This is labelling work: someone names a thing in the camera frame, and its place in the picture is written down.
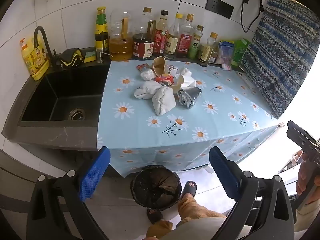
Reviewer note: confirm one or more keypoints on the blue patterned cloth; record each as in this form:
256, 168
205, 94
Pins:
282, 52

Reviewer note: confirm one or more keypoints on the white paper cup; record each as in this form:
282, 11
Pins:
183, 80

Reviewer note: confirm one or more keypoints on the black slipper foot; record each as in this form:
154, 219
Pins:
154, 216
189, 190

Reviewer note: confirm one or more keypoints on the clear liquor bottle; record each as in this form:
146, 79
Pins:
172, 37

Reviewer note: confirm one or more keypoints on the red label vinegar bottle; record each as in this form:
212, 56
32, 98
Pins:
160, 34

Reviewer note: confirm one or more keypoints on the large cooking oil bottle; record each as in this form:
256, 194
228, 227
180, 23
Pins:
120, 35

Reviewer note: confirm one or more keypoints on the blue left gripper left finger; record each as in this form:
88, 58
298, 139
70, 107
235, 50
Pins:
91, 173

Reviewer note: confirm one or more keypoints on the white salt bag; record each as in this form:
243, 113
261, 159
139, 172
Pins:
225, 54

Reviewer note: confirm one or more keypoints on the brown paper cup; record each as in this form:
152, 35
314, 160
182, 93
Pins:
158, 65

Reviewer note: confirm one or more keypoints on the dark soy sauce jug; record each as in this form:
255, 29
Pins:
143, 37

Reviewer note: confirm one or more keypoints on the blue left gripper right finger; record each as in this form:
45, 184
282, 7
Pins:
228, 173

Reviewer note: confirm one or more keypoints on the yellow green sponge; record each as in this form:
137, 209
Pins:
90, 56

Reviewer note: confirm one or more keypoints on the red snack wrapper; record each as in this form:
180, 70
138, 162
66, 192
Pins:
165, 79

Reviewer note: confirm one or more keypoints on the black kitchen sink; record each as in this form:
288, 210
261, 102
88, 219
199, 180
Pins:
60, 111

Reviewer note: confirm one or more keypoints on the green cap sauce bottle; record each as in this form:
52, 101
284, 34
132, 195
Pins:
101, 30

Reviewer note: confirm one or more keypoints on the black trash bin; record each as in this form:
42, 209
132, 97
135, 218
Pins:
156, 187

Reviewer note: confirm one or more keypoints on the metal soap dispenser pump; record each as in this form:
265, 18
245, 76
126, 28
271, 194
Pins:
102, 56

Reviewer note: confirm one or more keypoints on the black slipper right foot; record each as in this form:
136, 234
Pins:
189, 190

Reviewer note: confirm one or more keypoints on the yellow dish soap bottle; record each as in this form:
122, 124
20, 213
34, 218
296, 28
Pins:
36, 59

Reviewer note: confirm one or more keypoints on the white tissue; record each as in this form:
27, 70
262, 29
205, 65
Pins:
148, 74

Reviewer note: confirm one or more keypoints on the grey wrapper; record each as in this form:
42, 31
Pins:
188, 97

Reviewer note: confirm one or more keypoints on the red label wine bottle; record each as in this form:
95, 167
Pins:
186, 33

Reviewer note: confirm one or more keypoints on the black slipper left foot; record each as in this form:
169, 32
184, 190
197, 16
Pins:
154, 216

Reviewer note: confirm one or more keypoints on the sesame oil bottle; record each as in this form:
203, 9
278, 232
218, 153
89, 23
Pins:
206, 53

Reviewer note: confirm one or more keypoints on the green pepper oil bottle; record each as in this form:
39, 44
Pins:
195, 41

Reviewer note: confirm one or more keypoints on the black yellow glove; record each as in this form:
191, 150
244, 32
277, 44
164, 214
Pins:
70, 58

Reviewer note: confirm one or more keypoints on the black wall socket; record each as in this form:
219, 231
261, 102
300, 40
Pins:
219, 7

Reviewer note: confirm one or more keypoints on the person's right forearm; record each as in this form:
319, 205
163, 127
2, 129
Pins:
306, 215

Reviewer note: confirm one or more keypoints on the person's right hand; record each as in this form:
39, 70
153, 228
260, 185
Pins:
302, 181

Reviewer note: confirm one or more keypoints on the orange fleece trouser legs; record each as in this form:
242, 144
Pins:
188, 209

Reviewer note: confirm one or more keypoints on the daisy print blue tablecloth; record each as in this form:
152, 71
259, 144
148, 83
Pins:
230, 113

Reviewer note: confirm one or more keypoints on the white knitted cloth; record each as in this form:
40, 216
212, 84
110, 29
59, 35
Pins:
163, 100

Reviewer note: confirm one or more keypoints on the small spice jar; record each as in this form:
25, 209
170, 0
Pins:
213, 56

